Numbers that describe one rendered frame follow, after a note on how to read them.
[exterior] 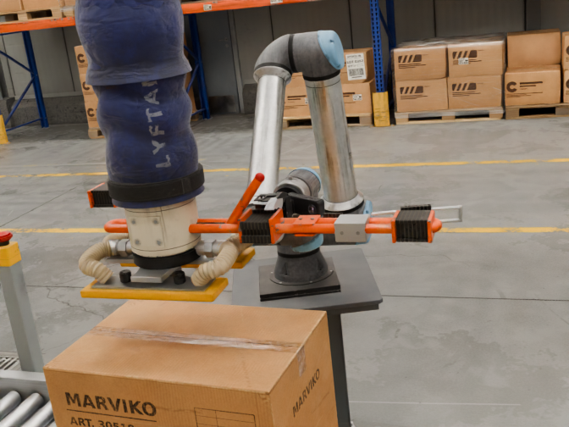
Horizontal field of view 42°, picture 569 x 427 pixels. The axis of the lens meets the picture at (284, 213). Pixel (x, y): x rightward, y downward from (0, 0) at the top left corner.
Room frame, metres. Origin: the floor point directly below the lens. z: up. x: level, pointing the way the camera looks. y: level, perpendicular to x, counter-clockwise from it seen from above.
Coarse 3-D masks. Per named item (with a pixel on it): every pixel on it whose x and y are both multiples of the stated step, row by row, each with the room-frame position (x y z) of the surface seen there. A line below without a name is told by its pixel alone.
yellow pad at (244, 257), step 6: (240, 252) 1.76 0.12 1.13; (246, 252) 1.76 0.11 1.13; (252, 252) 1.77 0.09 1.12; (240, 258) 1.72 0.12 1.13; (246, 258) 1.73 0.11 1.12; (120, 264) 1.81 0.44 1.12; (126, 264) 1.81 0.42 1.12; (132, 264) 1.80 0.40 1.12; (186, 264) 1.75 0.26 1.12; (192, 264) 1.74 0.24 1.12; (198, 264) 1.74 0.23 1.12; (234, 264) 1.71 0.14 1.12; (240, 264) 1.70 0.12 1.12
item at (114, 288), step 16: (128, 272) 1.64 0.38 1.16; (176, 272) 1.60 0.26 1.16; (96, 288) 1.63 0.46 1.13; (112, 288) 1.62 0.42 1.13; (128, 288) 1.61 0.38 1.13; (144, 288) 1.59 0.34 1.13; (160, 288) 1.58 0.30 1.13; (176, 288) 1.57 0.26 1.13; (192, 288) 1.56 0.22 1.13; (208, 288) 1.56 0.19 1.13; (224, 288) 1.59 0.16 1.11
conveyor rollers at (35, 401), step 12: (12, 396) 2.23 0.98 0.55; (36, 396) 2.21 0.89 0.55; (0, 408) 2.16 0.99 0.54; (12, 408) 2.21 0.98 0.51; (24, 408) 2.14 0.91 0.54; (36, 408) 2.18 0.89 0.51; (48, 408) 2.12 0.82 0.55; (12, 420) 2.08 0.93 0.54; (24, 420) 2.12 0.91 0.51; (36, 420) 2.06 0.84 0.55; (48, 420) 2.09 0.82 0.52
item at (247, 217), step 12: (240, 216) 1.62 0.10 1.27; (252, 216) 1.65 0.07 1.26; (264, 216) 1.64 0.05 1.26; (276, 216) 1.61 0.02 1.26; (240, 228) 1.59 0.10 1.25; (252, 228) 1.59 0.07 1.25; (264, 228) 1.58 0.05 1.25; (240, 240) 1.60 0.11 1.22; (252, 240) 1.59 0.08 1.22; (264, 240) 1.58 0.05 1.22; (276, 240) 1.59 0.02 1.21
